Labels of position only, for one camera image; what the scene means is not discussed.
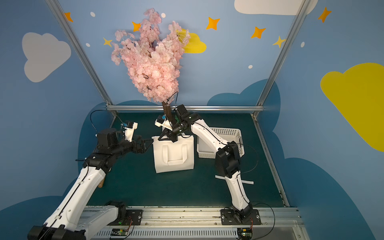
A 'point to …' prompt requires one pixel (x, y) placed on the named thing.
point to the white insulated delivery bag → (169, 156)
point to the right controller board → (244, 233)
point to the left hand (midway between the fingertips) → (146, 136)
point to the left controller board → (119, 232)
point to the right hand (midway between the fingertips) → (162, 137)
